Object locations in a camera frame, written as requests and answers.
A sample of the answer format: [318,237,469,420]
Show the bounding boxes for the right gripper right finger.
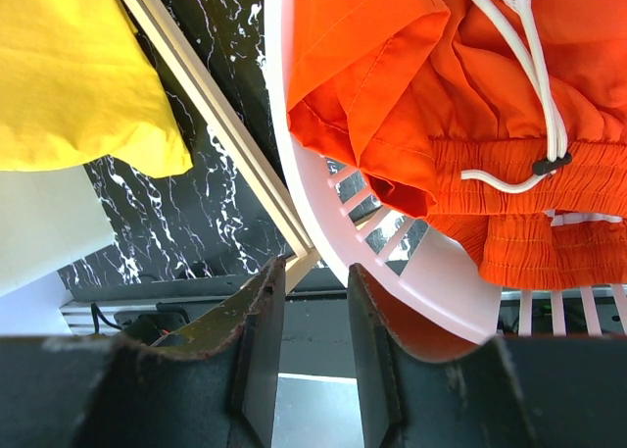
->
[348,264,626,447]

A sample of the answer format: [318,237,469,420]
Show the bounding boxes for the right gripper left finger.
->
[1,258,286,447]

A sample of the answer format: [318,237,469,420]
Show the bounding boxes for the orange shorts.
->
[287,0,626,290]

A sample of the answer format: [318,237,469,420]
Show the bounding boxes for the yellow shorts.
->
[1,0,192,177]

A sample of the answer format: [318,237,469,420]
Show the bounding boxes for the white laundry basket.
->
[265,0,626,343]

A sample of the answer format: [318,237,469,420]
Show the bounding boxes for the white storage bin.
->
[0,166,119,300]

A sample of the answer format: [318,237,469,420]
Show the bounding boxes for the wooden clothes rack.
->
[121,0,320,293]

